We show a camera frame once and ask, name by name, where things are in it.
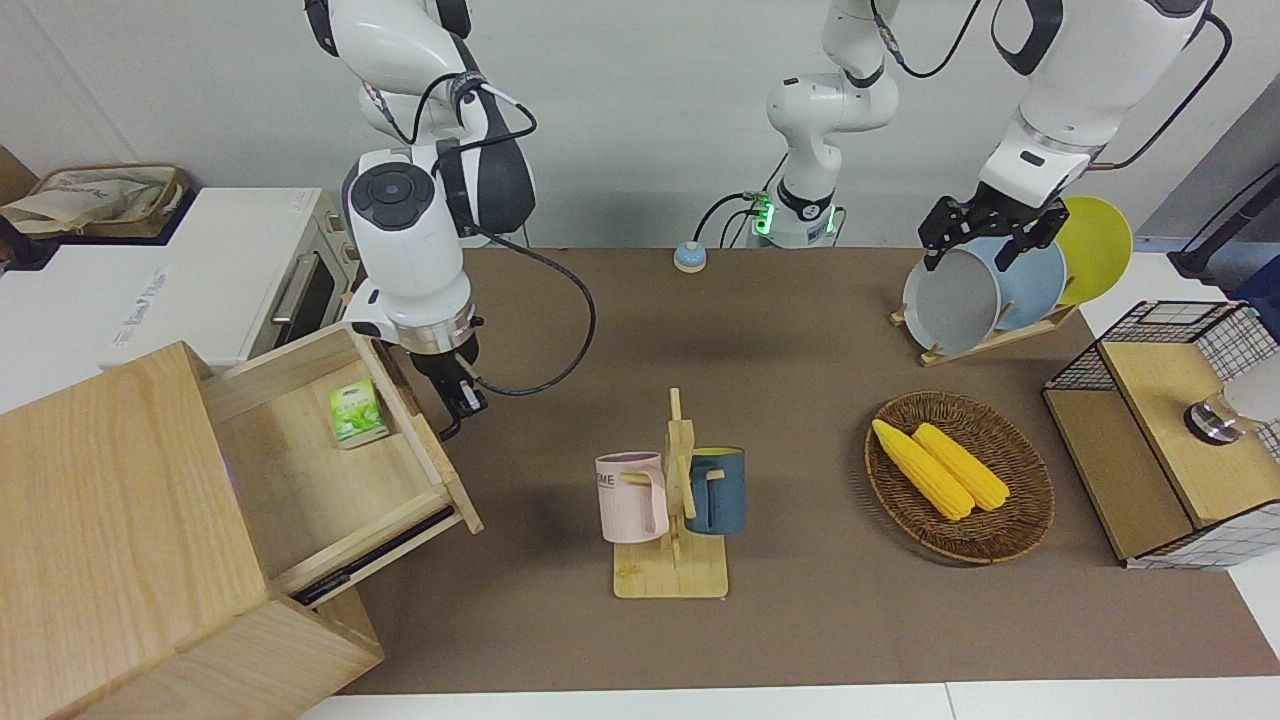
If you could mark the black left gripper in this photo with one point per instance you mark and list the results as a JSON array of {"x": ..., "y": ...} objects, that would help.
[{"x": 990, "y": 212}]

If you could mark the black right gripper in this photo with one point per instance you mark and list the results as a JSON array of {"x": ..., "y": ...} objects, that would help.
[{"x": 455, "y": 380}]

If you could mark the light wooden drawer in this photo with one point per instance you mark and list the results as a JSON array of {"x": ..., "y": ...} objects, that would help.
[{"x": 300, "y": 470}]

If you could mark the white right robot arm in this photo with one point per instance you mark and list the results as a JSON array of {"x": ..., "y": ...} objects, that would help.
[{"x": 405, "y": 250}]

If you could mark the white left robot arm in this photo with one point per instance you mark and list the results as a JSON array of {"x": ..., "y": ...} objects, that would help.
[{"x": 1080, "y": 90}]

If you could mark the grey plate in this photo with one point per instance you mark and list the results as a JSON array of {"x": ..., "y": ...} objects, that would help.
[{"x": 950, "y": 305}]

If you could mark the light blue plate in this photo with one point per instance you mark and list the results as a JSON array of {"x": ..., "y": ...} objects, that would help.
[{"x": 1035, "y": 285}]

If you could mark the wooden plate rack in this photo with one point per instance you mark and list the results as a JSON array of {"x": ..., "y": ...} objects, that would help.
[{"x": 1000, "y": 340}]

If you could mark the green tea box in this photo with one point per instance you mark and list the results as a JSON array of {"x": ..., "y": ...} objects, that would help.
[{"x": 355, "y": 413}]

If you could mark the yellow plate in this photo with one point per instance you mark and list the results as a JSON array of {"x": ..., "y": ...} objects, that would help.
[{"x": 1100, "y": 250}]

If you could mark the pink mug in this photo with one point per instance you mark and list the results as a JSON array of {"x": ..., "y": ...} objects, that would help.
[{"x": 625, "y": 505}]

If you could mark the yellow corn cob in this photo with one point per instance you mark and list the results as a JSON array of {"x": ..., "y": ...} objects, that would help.
[
  {"x": 965, "y": 467},
  {"x": 920, "y": 472}
]

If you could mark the black stand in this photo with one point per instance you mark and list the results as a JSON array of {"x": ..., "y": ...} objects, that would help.
[{"x": 1195, "y": 262}]

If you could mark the wooden mug tree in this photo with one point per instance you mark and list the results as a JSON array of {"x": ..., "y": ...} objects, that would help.
[{"x": 670, "y": 578}]

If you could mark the blue round bell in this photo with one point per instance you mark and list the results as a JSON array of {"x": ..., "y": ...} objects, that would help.
[{"x": 690, "y": 258}]

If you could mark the dark blue mug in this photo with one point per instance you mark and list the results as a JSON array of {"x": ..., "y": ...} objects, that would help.
[{"x": 725, "y": 495}]

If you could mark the white toaster oven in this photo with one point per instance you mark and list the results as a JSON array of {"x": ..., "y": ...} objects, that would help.
[{"x": 220, "y": 260}]

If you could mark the round wicker basket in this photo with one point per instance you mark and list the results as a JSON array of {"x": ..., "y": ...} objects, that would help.
[{"x": 1015, "y": 535}]

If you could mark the light wooden cabinet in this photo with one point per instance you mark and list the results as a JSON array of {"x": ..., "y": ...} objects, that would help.
[{"x": 110, "y": 520}]

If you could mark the white printed box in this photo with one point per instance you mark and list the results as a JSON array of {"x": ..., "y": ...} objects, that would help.
[{"x": 60, "y": 320}]

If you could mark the beige cloth bag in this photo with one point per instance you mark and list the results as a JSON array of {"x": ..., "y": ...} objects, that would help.
[{"x": 90, "y": 195}]

